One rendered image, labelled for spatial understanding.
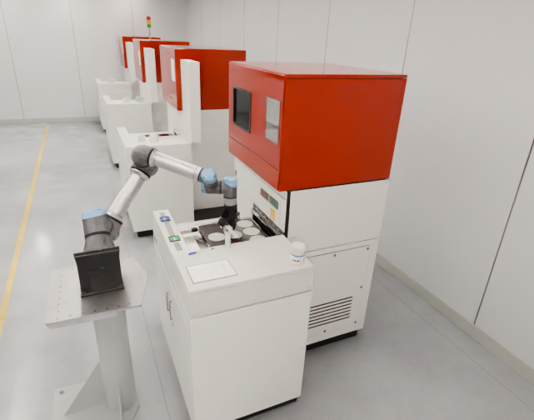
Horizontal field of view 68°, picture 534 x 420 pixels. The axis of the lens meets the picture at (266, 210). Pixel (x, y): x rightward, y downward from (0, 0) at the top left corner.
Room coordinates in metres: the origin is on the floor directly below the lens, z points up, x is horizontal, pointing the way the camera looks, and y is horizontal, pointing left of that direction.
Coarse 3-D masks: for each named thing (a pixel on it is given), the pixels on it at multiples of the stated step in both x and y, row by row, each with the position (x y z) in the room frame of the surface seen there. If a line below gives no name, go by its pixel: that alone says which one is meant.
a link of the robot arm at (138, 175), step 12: (132, 168) 2.01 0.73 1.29; (144, 168) 2.01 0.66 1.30; (156, 168) 2.08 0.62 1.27; (132, 180) 1.97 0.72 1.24; (144, 180) 2.02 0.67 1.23; (120, 192) 1.92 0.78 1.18; (132, 192) 1.94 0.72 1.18; (120, 204) 1.88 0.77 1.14; (108, 216) 1.82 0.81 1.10; (120, 216) 1.86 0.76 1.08
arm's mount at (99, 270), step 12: (84, 252) 1.52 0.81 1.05; (96, 252) 1.54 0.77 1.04; (108, 252) 1.56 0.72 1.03; (84, 264) 1.52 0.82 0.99; (96, 264) 1.54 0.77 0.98; (108, 264) 1.57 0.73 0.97; (120, 264) 1.59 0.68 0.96; (84, 276) 1.52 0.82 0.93; (96, 276) 1.54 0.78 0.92; (108, 276) 1.56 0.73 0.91; (120, 276) 1.58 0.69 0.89; (84, 288) 1.52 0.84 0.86; (96, 288) 1.53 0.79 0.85; (108, 288) 1.56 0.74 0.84; (120, 288) 1.58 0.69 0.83
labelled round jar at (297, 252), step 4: (292, 244) 1.68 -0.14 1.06; (296, 244) 1.68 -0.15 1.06; (300, 244) 1.68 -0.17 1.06; (304, 244) 1.68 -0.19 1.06; (292, 248) 1.65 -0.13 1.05; (296, 248) 1.64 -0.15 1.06; (300, 248) 1.64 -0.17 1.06; (304, 248) 1.65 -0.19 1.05; (292, 252) 1.65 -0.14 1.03; (296, 252) 1.64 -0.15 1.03; (300, 252) 1.64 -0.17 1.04; (304, 252) 1.66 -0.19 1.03; (292, 256) 1.65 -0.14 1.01; (296, 256) 1.64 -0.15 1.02; (300, 256) 1.64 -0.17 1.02; (304, 256) 1.66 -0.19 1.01; (292, 260) 1.65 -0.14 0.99; (296, 260) 1.64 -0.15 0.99; (300, 260) 1.64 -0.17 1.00; (296, 264) 1.64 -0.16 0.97; (300, 264) 1.64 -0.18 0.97
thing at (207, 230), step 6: (252, 222) 2.22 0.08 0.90; (204, 228) 2.11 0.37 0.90; (210, 228) 2.12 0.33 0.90; (216, 228) 2.12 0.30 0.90; (240, 228) 2.13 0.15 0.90; (258, 228) 2.15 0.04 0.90; (204, 234) 2.04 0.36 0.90; (246, 234) 2.06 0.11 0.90; (258, 234) 2.07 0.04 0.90; (264, 234) 2.07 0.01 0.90; (210, 240) 1.97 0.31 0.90; (222, 240) 1.98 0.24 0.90; (234, 240) 1.99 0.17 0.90; (246, 240) 1.99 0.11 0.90
